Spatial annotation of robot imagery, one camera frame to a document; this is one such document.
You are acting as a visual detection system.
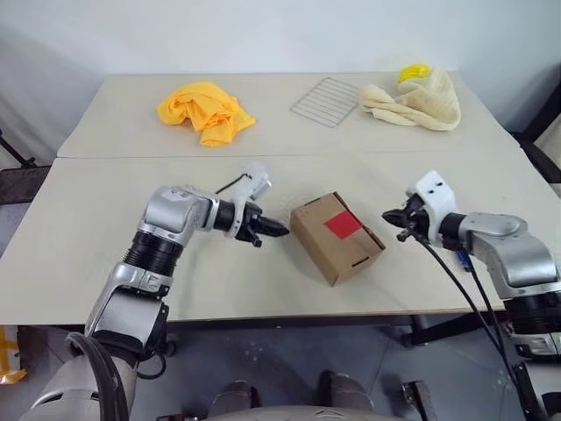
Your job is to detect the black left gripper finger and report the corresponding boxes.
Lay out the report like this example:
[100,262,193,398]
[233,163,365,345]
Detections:
[260,214,288,232]
[261,224,291,240]

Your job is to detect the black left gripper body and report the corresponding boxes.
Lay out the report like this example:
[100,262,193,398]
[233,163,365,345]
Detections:
[235,203,266,250]

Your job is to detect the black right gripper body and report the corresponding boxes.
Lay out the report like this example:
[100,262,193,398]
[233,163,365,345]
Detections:
[400,195,433,235]

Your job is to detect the brown cardboard box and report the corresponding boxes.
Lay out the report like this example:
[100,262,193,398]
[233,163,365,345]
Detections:
[289,190,387,288]

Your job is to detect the red square sticker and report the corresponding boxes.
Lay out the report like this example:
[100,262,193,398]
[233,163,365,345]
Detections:
[324,210,363,240]

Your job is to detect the cream towel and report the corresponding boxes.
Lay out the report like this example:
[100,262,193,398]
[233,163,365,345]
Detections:
[358,67,463,133]

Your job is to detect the yellow cloth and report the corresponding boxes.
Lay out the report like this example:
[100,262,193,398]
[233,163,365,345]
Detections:
[156,81,258,148]

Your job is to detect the yellow plastic object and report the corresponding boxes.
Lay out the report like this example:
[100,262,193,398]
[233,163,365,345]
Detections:
[397,63,433,85]

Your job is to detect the dark rounded shape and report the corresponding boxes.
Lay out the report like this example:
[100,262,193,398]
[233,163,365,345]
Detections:
[211,380,265,410]
[316,369,374,408]

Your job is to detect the dark floor mat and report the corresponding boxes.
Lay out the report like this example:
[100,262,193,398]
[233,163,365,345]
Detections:
[0,168,54,205]

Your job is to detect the black floor stand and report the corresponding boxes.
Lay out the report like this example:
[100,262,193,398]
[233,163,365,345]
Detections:
[0,129,37,168]

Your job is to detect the yellow bag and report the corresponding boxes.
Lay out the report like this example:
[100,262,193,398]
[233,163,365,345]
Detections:
[0,325,28,388]

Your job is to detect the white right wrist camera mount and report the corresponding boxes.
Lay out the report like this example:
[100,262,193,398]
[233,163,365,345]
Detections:
[404,169,458,243]

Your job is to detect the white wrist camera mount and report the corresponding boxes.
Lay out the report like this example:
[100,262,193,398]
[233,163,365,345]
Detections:
[224,161,275,240]
[404,169,458,243]

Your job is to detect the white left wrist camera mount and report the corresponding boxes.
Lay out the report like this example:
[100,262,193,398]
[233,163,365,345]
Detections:
[224,161,275,240]

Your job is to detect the thin black left wrist cable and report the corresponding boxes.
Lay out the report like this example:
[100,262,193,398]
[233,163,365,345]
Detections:
[212,172,252,195]

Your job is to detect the black table frame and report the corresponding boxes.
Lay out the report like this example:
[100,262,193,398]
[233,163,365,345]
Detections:
[401,312,508,350]

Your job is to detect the metal wire rack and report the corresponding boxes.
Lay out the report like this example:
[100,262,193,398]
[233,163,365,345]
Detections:
[290,76,363,129]

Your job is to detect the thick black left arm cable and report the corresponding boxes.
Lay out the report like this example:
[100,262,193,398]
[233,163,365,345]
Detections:
[65,331,133,421]

